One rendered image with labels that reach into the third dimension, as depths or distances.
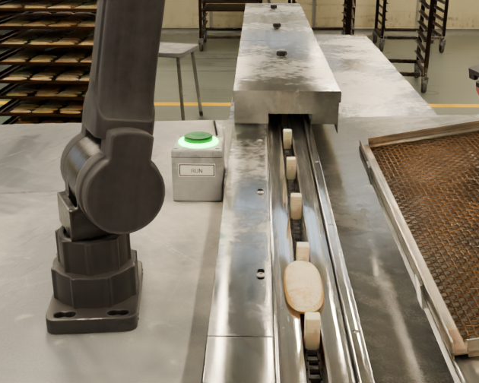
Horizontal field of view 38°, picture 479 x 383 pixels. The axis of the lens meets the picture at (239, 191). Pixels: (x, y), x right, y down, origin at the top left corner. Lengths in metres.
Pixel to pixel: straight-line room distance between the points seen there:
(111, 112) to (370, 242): 0.38
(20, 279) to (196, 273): 0.19
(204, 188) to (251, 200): 0.12
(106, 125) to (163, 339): 0.21
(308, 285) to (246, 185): 0.27
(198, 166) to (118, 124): 0.32
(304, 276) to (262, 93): 0.54
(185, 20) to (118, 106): 7.16
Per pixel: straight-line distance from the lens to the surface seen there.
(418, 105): 1.54
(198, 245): 0.85
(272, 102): 1.18
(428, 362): 0.66
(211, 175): 0.96
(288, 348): 0.61
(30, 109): 3.32
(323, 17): 7.79
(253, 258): 0.72
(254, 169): 0.97
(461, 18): 8.06
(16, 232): 0.92
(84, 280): 0.69
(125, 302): 0.71
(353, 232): 0.89
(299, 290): 0.67
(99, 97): 0.64
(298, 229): 0.85
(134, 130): 0.64
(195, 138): 0.96
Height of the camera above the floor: 1.19
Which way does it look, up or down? 21 degrees down
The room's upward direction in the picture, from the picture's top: straight up
